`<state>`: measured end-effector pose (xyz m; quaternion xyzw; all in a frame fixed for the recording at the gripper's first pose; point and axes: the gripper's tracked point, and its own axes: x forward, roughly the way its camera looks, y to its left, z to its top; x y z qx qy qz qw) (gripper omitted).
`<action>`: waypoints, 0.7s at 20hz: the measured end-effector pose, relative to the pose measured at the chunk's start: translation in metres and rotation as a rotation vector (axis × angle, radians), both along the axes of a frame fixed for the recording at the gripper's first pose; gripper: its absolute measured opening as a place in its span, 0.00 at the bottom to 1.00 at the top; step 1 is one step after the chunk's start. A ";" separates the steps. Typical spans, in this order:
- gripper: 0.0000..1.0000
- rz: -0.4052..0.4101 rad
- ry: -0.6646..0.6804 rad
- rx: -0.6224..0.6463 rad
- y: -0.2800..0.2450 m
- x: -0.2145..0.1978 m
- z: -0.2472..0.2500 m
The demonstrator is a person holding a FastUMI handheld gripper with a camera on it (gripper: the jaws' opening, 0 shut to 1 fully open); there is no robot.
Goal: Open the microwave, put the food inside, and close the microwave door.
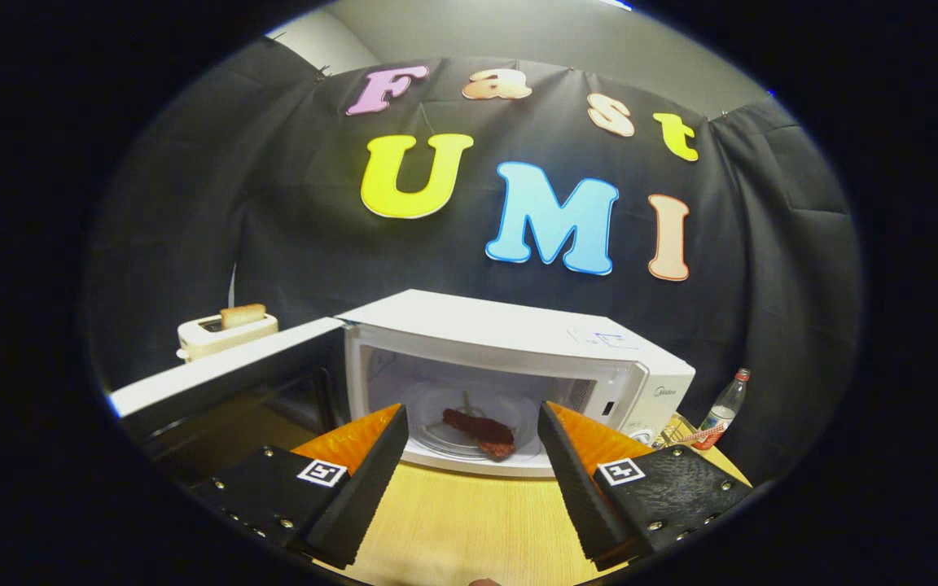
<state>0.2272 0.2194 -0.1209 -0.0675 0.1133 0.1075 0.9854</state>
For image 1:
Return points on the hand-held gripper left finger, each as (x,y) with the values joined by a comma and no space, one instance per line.
(371,488)

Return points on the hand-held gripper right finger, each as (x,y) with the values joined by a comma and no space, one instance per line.
(583,496)

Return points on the red-brown meat piece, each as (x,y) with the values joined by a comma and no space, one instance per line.
(477,427)

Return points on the white toaster oven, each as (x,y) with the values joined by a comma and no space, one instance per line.
(477,325)

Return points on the cream bread toaster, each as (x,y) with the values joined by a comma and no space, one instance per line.
(208,338)

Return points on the glass turntable plate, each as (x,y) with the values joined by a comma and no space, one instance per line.
(432,439)

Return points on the red striped straw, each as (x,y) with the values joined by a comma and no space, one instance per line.
(701,434)

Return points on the clear plastic water bottle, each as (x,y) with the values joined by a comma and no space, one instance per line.
(725,407)

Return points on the toasted bread slice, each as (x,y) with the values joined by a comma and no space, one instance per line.
(243,316)

